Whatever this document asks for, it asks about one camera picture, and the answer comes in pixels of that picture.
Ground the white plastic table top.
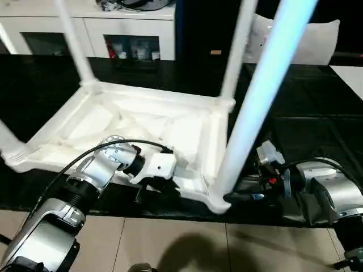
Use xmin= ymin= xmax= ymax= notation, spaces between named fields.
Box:
xmin=5 ymin=80 xmax=237 ymax=215

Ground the black work mat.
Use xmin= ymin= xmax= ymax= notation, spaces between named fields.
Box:
xmin=0 ymin=53 xmax=363 ymax=228

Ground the white flat board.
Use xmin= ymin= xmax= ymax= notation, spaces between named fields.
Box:
xmin=330 ymin=64 xmax=363 ymax=102

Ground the grey cushion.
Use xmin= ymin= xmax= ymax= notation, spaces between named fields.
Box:
xmin=246 ymin=12 xmax=341 ymax=66

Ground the white sideboard with glass doors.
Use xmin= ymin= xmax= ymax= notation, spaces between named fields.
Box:
xmin=0 ymin=0 xmax=177 ymax=62

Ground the grey rounded bag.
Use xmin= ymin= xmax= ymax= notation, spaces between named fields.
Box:
xmin=121 ymin=0 xmax=176 ymax=11

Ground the dark clutter pile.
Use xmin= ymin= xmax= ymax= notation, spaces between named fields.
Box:
xmin=95 ymin=0 xmax=123 ymax=12

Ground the white door frame post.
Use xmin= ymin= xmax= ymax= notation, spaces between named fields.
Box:
xmin=0 ymin=22 xmax=18 ymax=55

